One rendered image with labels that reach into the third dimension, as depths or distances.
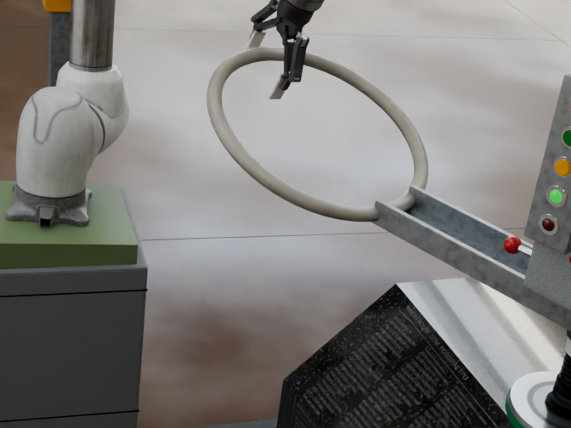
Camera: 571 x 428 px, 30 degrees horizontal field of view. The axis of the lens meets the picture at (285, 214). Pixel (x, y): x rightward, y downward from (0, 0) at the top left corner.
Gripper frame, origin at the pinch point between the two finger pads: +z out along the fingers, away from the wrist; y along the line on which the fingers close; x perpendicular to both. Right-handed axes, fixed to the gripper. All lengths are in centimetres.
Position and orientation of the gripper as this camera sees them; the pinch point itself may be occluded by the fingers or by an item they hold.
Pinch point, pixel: (262, 72)
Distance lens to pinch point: 234.4
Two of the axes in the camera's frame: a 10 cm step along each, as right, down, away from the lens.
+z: -3.9, 6.6, 6.4
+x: 8.1, -0.8, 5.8
